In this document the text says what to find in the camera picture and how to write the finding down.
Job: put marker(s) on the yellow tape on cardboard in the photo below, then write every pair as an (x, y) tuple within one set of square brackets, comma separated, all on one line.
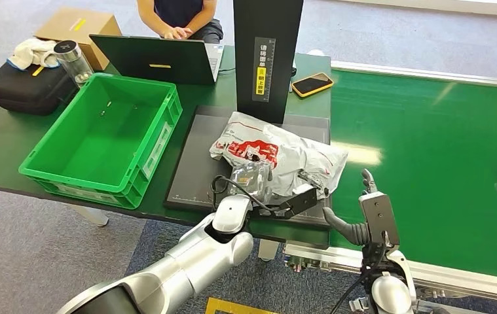
[(78, 24)]

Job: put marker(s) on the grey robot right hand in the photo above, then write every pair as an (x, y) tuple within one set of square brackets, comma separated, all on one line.
[(348, 234)]

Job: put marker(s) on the white red-printed poly package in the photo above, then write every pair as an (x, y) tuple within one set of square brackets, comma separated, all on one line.
[(300, 160)]

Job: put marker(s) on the black inbound scanner machine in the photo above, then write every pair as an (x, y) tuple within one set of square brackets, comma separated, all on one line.
[(191, 164)]

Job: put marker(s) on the green conveyor belt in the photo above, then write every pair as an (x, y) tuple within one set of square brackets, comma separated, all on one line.
[(439, 130)]

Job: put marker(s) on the white cloth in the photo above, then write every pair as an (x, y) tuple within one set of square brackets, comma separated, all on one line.
[(31, 52)]

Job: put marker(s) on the green plastic crate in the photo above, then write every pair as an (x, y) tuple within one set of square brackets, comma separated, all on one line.
[(100, 130)]

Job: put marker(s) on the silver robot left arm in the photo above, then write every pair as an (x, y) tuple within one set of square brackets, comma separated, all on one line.
[(196, 264)]

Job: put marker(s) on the phone in yellow case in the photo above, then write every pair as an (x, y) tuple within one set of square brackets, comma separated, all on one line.
[(312, 84)]

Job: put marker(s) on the black yellow machine label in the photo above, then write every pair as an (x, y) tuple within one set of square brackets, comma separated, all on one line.
[(264, 69)]

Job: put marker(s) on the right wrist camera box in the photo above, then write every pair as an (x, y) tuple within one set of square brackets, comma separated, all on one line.
[(378, 221)]

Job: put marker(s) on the brown cardboard box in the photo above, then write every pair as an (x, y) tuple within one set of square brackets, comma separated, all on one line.
[(96, 30)]

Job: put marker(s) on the dark laptop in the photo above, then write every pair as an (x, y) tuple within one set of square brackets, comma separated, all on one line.
[(157, 52)]

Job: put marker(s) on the yellow floor tape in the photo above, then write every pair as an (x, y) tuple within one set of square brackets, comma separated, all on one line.
[(231, 307)]

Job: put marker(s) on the yellow tape on case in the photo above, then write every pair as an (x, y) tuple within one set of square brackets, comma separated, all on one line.
[(37, 70)]

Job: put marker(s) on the black carrying case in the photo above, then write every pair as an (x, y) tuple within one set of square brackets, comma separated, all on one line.
[(22, 91)]

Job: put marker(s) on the person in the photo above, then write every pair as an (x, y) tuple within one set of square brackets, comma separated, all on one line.
[(183, 13)]

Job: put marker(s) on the glass jar black lid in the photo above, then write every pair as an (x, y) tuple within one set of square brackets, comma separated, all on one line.
[(74, 65)]

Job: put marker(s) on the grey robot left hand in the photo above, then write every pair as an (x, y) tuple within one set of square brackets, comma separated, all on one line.
[(252, 180)]

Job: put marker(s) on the white table leg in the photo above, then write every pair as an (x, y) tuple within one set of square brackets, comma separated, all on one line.
[(90, 214), (269, 250)]

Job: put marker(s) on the person's hand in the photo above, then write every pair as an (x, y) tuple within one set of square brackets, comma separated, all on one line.
[(178, 33)]

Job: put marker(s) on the yellow laptop sticker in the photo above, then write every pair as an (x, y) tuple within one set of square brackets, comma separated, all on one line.
[(159, 66)]

